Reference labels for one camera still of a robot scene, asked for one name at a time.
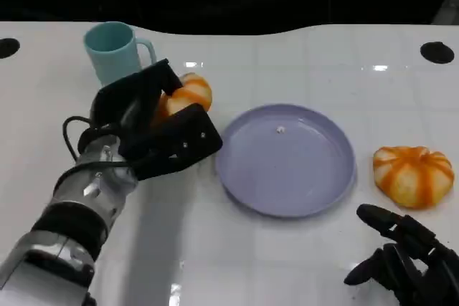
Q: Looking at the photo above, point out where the black table grommet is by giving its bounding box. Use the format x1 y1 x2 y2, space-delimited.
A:
0 37 21 59
420 41 455 64

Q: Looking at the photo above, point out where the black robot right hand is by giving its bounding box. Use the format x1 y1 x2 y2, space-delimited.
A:
344 204 459 306

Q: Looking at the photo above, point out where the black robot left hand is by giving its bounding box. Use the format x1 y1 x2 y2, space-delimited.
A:
89 57 223 182

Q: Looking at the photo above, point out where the lilac plate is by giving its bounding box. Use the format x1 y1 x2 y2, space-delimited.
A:
214 104 357 219

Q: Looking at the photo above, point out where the pale green mug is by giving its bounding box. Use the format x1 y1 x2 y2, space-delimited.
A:
83 21 158 88

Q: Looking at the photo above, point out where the orange and white bread roll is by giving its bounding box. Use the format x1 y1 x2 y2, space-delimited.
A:
149 72 213 128
372 145 455 209

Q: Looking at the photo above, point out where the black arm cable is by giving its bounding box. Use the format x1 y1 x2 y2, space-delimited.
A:
62 115 137 180

